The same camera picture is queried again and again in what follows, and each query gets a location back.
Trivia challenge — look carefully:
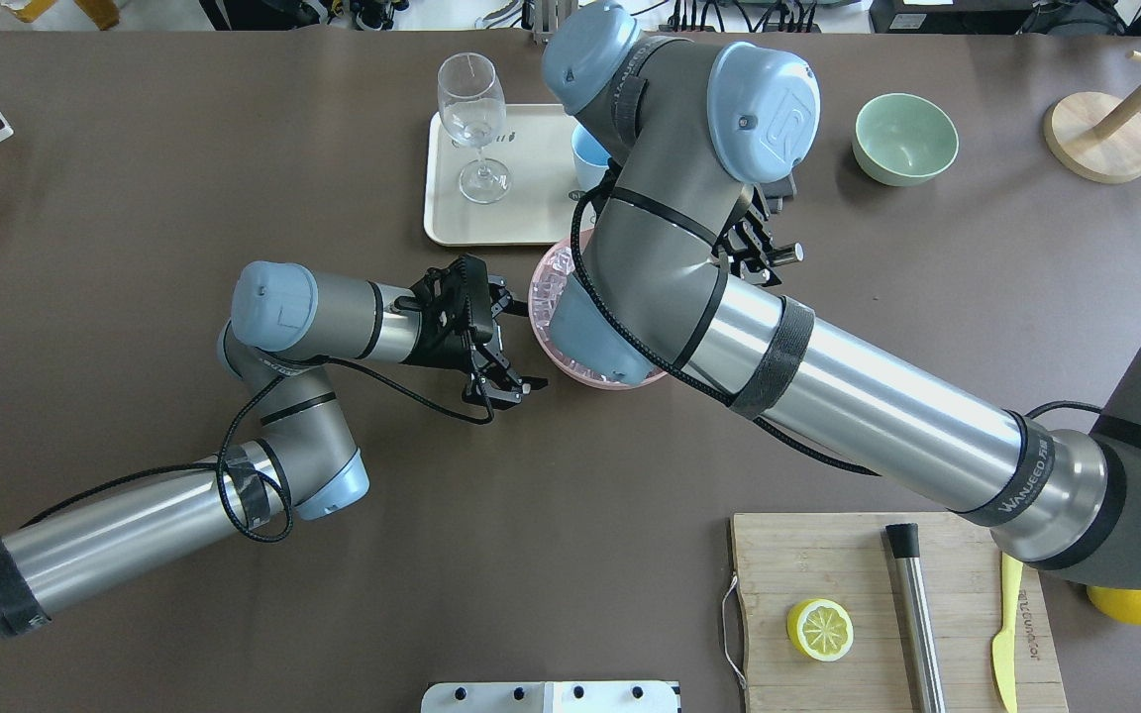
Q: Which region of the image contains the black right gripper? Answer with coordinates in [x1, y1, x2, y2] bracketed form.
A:
[719, 184, 788, 287]

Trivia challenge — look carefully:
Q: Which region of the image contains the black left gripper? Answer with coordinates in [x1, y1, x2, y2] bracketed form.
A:
[402, 256, 549, 410]

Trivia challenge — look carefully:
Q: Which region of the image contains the pink bowl of ice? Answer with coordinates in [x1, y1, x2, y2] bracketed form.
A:
[527, 238, 669, 391]

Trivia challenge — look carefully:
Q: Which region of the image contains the stainless steel ice scoop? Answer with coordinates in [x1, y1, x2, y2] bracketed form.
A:
[769, 243, 806, 266]

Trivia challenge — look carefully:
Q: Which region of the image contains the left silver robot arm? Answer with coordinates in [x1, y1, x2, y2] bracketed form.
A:
[0, 256, 548, 640]

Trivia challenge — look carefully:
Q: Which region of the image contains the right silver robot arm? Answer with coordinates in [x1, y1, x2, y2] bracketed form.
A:
[542, 1, 1141, 588]

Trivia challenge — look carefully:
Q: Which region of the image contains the light blue cup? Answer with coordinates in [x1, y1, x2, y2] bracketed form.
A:
[571, 125, 610, 191]

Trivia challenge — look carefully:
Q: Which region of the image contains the cream serving tray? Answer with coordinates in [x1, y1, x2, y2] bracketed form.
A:
[423, 103, 591, 248]

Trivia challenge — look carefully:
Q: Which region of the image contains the green bowl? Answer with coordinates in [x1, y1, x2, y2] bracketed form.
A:
[852, 94, 961, 188]

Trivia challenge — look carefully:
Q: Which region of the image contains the clear wine glass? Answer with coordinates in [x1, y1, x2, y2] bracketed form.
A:
[438, 52, 510, 206]

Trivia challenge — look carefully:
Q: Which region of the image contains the bamboo cutting board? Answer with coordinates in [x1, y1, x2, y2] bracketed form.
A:
[721, 511, 1070, 713]

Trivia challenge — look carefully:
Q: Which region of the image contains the steel muddler black tip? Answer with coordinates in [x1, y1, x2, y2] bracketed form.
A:
[884, 522, 948, 712]

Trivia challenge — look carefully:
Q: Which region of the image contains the wooden mug tree stand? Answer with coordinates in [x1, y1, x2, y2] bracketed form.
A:
[1042, 50, 1141, 185]

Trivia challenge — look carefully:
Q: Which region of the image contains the half lemon slice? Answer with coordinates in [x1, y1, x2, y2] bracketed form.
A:
[786, 597, 855, 662]

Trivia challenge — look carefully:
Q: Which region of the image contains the yellow plastic knife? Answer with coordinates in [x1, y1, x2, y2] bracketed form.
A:
[990, 552, 1023, 712]

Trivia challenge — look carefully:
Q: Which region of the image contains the yellow lemon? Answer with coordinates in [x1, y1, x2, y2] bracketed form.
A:
[1086, 585, 1141, 626]

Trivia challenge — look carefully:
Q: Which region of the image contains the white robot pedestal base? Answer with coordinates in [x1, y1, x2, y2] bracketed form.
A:
[420, 678, 682, 712]

